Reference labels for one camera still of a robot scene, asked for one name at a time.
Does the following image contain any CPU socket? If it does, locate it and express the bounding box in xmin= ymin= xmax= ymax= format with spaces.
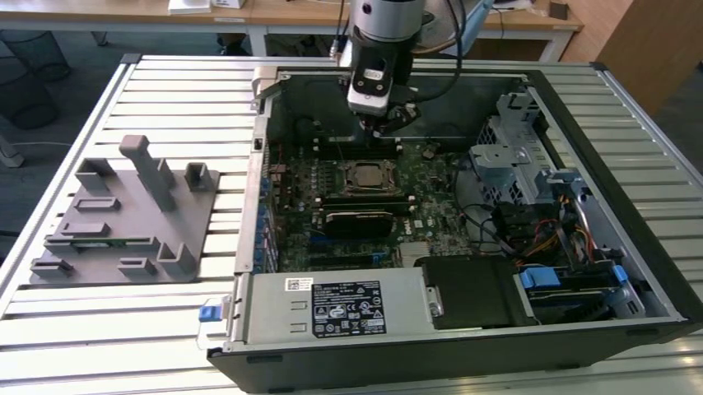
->
xmin=339 ymin=159 xmax=398 ymax=196

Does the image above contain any black RAM slot bank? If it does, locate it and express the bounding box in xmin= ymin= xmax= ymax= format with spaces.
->
xmin=313 ymin=137 xmax=402 ymax=160
xmin=321 ymin=195 xmax=413 ymax=215

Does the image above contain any small silver heat sink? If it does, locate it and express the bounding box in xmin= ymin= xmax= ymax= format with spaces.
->
xmin=399 ymin=242 xmax=433 ymax=267

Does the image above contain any black graphics card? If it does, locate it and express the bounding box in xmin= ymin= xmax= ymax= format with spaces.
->
xmin=322 ymin=210 xmax=395 ymax=240

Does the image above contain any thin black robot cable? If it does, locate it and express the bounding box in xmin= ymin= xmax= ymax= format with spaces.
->
xmin=330 ymin=0 xmax=354 ymax=57

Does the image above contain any grey furniture leg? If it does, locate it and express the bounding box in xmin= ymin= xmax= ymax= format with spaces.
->
xmin=0 ymin=113 xmax=27 ymax=169

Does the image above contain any green motherboard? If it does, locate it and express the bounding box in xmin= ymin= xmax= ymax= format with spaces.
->
xmin=262 ymin=139 xmax=482 ymax=275

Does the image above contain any black open PC case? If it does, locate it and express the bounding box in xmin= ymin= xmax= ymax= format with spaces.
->
xmin=206 ymin=65 xmax=703 ymax=394

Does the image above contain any silver square CPU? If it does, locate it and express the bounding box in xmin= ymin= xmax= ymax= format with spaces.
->
xmin=351 ymin=163 xmax=389 ymax=187

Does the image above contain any blue disk carrier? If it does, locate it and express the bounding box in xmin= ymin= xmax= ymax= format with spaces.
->
xmin=519 ymin=266 xmax=563 ymax=292

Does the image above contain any metal drive cage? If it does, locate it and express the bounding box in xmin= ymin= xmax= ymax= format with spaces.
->
xmin=467 ymin=92 xmax=554 ymax=207

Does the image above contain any grey plastic parts rack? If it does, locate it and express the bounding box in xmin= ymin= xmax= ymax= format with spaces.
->
xmin=29 ymin=134 xmax=222 ymax=285

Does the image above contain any wooden cabinet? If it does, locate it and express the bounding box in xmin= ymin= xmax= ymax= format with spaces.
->
xmin=559 ymin=0 xmax=703 ymax=116

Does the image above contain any black cable brown connector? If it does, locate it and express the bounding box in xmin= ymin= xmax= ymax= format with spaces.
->
xmin=409 ymin=0 xmax=470 ymax=104

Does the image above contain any metal socket cover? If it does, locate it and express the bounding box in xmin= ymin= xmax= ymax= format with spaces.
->
xmin=342 ymin=160 xmax=398 ymax=193

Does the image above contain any silver power supply unit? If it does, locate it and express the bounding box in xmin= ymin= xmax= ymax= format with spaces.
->
xmin=241 ymin=271 xmax=445 ymax=346

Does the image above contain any black mesh waste bin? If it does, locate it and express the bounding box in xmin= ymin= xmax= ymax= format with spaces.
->
xmin=0 ymin=76 xmax=61 ymax=129
xmin=0 ymin=29 xmax=73 ymax=83

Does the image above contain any orange yellow wire bundle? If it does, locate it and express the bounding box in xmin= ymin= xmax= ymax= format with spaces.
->
xmin=514 ymin=197 xmax=598 ymax=268

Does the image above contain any white wrist camera black plate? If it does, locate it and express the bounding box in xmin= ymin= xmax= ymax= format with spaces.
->
xmin=346 ymin=61 xmax=399 ymax=117

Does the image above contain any wooden desk white frame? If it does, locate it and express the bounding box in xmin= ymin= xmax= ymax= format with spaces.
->
xmin=0 ymin=0 xmax=585 ymax=63

